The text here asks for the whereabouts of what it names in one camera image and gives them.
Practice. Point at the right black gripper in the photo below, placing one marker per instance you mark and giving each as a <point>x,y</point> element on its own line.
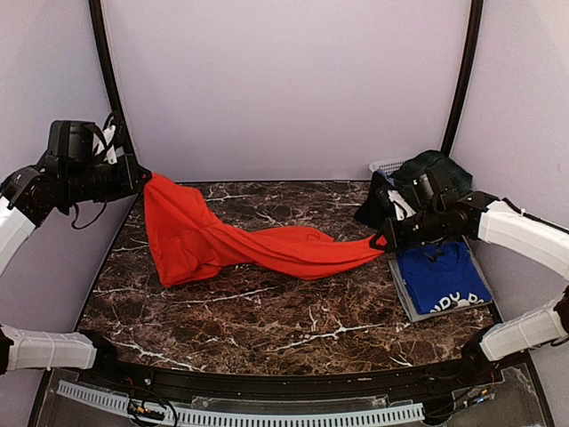
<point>397,239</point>

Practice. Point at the black frame post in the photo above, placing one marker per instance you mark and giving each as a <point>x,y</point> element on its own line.
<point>106,66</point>
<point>463,79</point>

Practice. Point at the white laundry basket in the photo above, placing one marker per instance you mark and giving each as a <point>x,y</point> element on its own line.
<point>387,166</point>

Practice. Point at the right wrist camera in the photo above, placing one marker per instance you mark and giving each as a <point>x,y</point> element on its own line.
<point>435,187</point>

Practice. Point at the black garment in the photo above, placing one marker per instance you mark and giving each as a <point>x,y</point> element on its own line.
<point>377,207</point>

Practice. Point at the red t-shirt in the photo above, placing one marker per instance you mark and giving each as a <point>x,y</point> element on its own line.
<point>188,242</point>

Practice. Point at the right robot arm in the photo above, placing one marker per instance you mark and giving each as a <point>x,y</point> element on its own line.
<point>528,254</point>

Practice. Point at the blue printed t-shirt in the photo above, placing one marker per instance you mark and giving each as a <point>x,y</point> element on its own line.
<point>444,280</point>

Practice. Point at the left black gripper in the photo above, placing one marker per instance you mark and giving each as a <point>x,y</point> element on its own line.
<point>128,183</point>

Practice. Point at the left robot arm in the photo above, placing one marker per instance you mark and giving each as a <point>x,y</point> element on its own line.
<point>51,265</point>

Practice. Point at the left black frame post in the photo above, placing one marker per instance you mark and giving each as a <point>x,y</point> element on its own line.
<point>106,66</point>

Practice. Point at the right black frame post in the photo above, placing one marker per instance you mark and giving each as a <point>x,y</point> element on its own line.
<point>463,79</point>

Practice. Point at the black front rail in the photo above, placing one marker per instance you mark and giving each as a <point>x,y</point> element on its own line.
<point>431,382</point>

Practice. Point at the white slotted cable duct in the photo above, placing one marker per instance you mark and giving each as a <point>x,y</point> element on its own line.
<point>116,403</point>

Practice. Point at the grey folded garment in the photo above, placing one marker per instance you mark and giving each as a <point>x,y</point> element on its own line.
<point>411,307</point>

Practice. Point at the dark green plaid garment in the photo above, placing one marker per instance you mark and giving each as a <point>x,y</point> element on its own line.
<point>418,165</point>

